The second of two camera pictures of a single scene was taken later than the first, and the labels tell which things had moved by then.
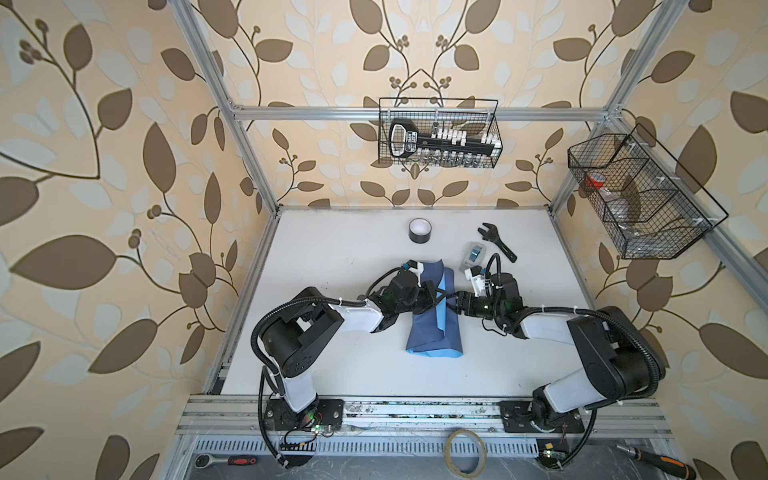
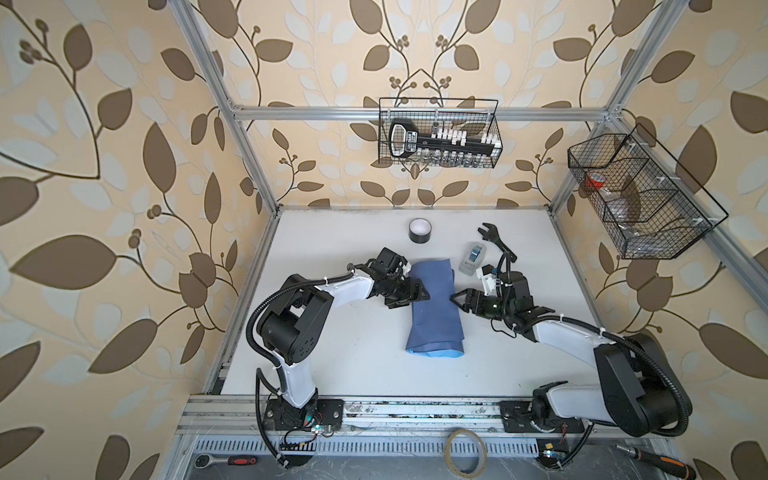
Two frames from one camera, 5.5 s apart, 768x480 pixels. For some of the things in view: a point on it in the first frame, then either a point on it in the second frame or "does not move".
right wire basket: x=648 y=205 does not move
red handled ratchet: x=204 y=460 does not move
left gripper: x=433 y=299 -> x=416 y=296
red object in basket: x=595 y=180 does not move
